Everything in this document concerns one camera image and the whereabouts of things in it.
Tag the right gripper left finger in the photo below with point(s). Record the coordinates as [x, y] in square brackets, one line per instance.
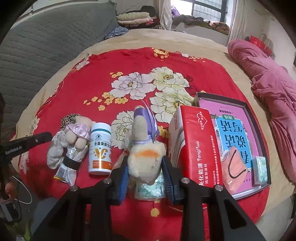
[120, 179]

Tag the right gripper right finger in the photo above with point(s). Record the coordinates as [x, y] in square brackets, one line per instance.
[172, 177]

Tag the cream duck plush toy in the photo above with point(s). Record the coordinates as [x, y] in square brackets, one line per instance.
[145, 151]

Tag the cream teddy bear pink dress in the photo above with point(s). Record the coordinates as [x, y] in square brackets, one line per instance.
[77, 133]

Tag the pink face mask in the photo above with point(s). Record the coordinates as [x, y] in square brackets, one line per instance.
[234, 170]

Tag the small tissue pack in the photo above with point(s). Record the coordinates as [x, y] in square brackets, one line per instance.
[260, 174]

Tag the leopard print scarf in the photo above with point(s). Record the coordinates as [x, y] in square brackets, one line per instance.
[69, 119]

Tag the white supplement bottle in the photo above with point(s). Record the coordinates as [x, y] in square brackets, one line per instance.
[100, 149]

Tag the red tissue box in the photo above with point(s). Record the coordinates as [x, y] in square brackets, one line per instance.
[193, 146]

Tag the dark tray pink book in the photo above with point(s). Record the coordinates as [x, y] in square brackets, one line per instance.
[235, 125]

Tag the red floral blanket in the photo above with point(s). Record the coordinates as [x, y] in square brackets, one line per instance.
[106, 88]

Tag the grey quilted headboard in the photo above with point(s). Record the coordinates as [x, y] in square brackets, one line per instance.
[34, 50]

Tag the pink quilted duvet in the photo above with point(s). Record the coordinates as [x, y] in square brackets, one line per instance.
[272, 84]

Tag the clothes on window sill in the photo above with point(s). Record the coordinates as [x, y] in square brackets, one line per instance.
[220, 27]

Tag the red bags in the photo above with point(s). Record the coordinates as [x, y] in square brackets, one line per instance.
[263, 43]

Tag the folded blankets pile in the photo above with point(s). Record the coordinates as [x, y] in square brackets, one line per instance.
[145, 18]

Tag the white curtain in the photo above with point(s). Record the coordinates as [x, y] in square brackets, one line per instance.
[165, 16]

